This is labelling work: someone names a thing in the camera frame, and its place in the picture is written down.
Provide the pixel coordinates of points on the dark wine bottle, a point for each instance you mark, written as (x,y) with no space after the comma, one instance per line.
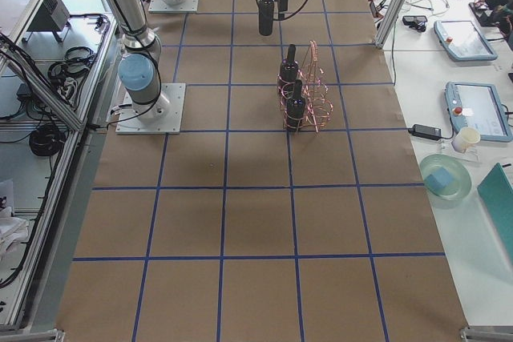
(265,17)
(295,107)

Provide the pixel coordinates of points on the dark wine bottle far basket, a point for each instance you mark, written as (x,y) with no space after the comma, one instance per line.
(288,72)

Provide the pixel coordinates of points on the black controller device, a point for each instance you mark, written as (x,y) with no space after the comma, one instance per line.
(415,22)

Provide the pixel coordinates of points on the upper teach pendant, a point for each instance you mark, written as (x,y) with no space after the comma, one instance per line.
(464,41)

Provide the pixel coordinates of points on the teach pendant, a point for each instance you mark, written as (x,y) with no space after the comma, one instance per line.
(477,105)
(464,41)

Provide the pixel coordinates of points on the black power adapter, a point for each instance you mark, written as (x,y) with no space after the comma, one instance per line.
(426,132)

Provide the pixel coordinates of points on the lower teach pendant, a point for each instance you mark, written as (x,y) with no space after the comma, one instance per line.
(477,105)

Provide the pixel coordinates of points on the white paper cup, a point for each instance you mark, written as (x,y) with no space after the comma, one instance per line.
(466,138)

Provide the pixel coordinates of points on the grey electronics box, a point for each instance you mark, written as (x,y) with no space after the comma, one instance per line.
(52,16)

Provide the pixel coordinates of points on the blue foam block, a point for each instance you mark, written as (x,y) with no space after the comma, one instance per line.
(438,179)

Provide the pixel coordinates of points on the green glass plate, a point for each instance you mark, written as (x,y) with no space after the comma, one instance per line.
(462,184)

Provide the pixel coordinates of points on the teal board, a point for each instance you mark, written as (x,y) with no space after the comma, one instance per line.
(495,191)

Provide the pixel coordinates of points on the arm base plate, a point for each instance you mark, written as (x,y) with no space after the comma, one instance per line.
(173,6)
(164,117)

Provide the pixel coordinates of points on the copper wire wine basket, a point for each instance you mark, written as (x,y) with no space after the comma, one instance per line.
(318,108)

